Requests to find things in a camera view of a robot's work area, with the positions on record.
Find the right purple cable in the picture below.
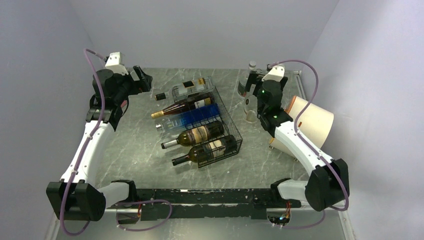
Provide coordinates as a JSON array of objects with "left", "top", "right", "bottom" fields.
[{"left": 266, "top": 59, "right": 350, "bottom": 230}]

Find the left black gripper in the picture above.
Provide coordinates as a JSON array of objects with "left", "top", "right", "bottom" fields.
[{"left": 113, "top": 65, "right": 153, "bottom": 105}]

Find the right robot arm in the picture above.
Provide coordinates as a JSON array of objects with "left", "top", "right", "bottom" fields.
[{"left": 244, "top": 65, "right": 350, "bottom": 212}]

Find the clear bottle orange black label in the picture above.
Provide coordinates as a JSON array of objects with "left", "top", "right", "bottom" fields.
[{"left": 154, "top": 77, "right": 215, "bottom": 103}]

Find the blue clear glass bottle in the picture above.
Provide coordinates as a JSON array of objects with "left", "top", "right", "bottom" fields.
[{"left": 155, "top": 103, "right": 220, "bottom": 133}]

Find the black wire wine rack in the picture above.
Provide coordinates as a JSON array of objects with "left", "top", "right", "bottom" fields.
[{"left": 171, "top": 86, "right": 243, "bottom": 168}]

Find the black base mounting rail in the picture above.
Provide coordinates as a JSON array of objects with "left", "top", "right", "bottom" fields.
[{"left": 112, "top": 188, "right": 302, "bottom": 221}]

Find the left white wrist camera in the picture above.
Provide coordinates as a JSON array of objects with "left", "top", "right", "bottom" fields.
[{"left": 104, "top": 52, "right": 129, "bottom": 76}]

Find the frosted clear slim bottle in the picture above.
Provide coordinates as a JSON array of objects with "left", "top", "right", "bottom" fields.
[{"left": 237, "top": 60, "right": 257, "bottom": 99}]

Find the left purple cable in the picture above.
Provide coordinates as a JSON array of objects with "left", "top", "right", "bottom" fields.
[{"left": 58, "top": 48, "right": 109, "bottom": 237}]

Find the beige cylindrical lamp shade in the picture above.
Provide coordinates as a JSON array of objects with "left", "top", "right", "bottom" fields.
[{"left": 285, "top": 95, "right": 334, "bottom": 148}]

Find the clear bottle white label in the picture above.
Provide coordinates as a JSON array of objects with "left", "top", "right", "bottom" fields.
[{"left": 243, "top": 92, "right": 258, "bottom": 123}]

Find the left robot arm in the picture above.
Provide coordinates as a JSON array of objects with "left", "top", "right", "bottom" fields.
[{"left": 46, "top": 65, "right": 153, "bottom": 222}]

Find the dark red gold-capped bottle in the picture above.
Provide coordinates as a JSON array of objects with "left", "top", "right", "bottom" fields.
[{"left": 150, "top": 92, "right": 215, "bottom": 119}]

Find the dark green black-capped bottle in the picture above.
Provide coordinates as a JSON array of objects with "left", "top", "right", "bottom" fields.
[{"left": 171, "top": 135, "right": 237, "bottom": 166}]

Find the pink rectangular eraser block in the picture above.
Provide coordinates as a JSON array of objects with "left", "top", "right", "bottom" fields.
[{"left": 120, "top": 100, "right": 128, "bottom": 109}]

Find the purple cable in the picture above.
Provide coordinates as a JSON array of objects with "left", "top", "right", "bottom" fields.
[
  {"left": 266, "top": 59, "right": 350, "bottom": 230},
  {"left": 58, "top": 48, "right": 109, "bottom": 237}
]

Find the green bottle silver cap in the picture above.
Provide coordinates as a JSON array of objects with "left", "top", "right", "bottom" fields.
[{"left": 161, "top": 120, "right": 225, "bottom": 149}]

